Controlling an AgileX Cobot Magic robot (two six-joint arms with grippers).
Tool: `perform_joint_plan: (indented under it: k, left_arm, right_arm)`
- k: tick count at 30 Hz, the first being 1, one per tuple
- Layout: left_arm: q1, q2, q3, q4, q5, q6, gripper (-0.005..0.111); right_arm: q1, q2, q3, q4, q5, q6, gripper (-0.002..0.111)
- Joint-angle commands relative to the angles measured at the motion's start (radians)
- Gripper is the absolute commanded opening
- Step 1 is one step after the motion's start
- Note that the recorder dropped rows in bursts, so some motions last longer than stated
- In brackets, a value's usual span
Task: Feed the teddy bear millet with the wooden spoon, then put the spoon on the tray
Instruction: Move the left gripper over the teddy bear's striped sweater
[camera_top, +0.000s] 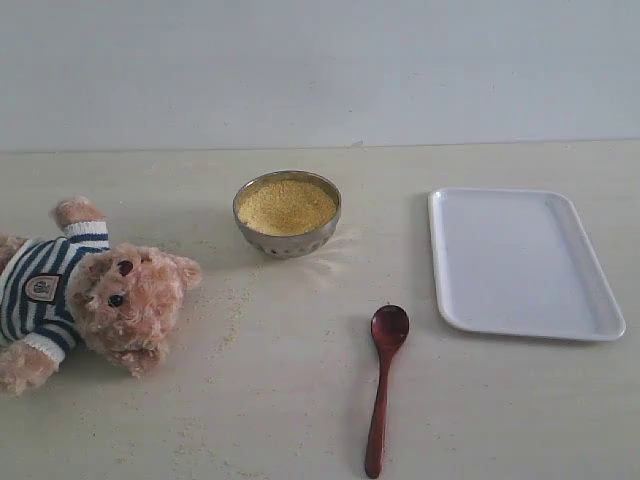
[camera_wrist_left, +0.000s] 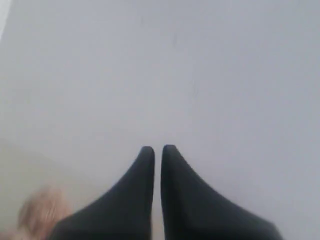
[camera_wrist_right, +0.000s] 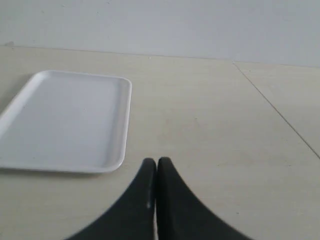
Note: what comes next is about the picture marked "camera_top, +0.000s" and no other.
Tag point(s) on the steel bowl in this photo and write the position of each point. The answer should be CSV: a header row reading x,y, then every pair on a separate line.
x,y
284,247

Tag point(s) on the yellow millet grains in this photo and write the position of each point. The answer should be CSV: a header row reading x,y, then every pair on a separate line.
x,y
287,208

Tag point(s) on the dark red wooden spoon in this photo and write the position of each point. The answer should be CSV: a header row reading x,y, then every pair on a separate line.
x,y
390,327

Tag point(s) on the teddy bear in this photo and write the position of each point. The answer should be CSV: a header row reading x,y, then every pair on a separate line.
x,y
120,301

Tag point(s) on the white plastic tray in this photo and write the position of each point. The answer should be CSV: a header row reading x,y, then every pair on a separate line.
x,y
518,262

